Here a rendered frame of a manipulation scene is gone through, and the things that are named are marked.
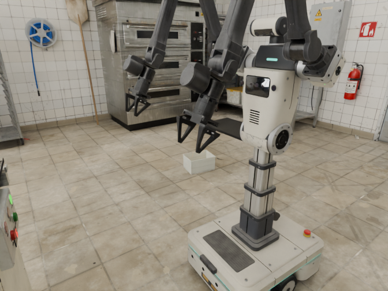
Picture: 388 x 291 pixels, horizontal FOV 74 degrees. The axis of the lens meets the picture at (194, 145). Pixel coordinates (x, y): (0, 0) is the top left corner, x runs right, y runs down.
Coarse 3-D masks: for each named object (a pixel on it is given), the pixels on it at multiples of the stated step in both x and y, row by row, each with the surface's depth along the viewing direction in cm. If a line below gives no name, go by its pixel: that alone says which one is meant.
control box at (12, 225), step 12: (0, 192) 84; (0, 204) 78; (12, 204) 87; (0, 216) 73; (12, 216) 83; (0, 228) 68; (12, 228) 80; (0, 240) 69; (0, 252) 70; (12, 252) 74; (0, 264) 71; (12, 264) 73
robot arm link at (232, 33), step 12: (240, 0) 68; (252, 0) 69; (228, 12) 70; (240, 12) 68; (228, 24) 69; (240, 24) 70; (228, 36) 69; (240, 36) 70; (216, 48) 72; (228, 48) 69; (240, 48) 71; (216, 60) 71; (228, 60) 70; (240, 60) 72
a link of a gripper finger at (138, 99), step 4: (132, 92) 106; (136, 92) 103; (136, 96) 102; (136, 100) 102; (140, 100) 103; (144, 100) 104; (136, 104) 103; (144, 104) 105; (148, 104) 106; (136, 108) 104; (144, 108) 106; (136, 112) 105; (140, 112) 106; (136, 116) 106
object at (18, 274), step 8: (16, 248) 95; (16, 256) 92; (16, 264) 90; (0, 272) 71; (8, 272) 78; (16, 272) 88; (24, 272) 100; (0, 280) 70; (8, 280) 77; (16, 280) 86; (24, 280) 97; (0, 288) 69; (8, 288) 75; (16, 288) 84; (24, 288) 94
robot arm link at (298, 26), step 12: (288, 0) 80; (300, 0) 79; (288, 12) 82; (300, 12) 81; (288, 24) 85; (300, 24) 82; (288, 36) 88; (300, 36) 84; (312, 36) 83; (288, 48) 89; (312, 48) 85; (312, 60) 87
